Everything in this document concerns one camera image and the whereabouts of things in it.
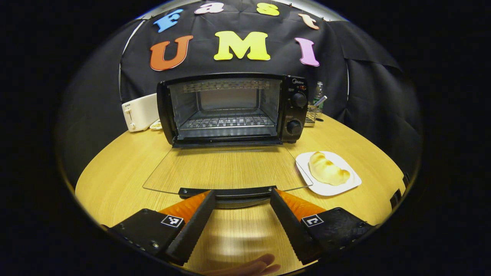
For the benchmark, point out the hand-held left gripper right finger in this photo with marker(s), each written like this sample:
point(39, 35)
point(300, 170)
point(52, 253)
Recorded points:
point(289, 222)

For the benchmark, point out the black backdrop cloth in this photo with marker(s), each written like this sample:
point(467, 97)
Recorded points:
point(364, 96)

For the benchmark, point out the clear plastic water bottle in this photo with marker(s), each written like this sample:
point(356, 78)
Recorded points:
point(318, 90)

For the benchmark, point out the golden croissant bread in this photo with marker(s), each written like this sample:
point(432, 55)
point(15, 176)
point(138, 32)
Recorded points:
point(326, 170)

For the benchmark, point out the white toaster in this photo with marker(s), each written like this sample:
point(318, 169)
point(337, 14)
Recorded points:
point(140, 113)

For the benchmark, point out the white divided snack dish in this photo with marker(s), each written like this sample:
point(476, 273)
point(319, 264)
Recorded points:
point(156, 125)

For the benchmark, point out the white square plate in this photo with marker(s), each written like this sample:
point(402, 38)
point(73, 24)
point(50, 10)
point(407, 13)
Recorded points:
point(345, 188)

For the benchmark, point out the black electric oven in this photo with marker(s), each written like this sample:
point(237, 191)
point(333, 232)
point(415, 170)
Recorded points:
point(295, 111)

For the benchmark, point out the black table edge bracket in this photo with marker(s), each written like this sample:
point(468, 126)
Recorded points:
point(396, 199)
point(406, 180)

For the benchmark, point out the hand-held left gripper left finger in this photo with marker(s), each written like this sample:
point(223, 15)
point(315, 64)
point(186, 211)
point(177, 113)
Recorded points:
point(195, 222)

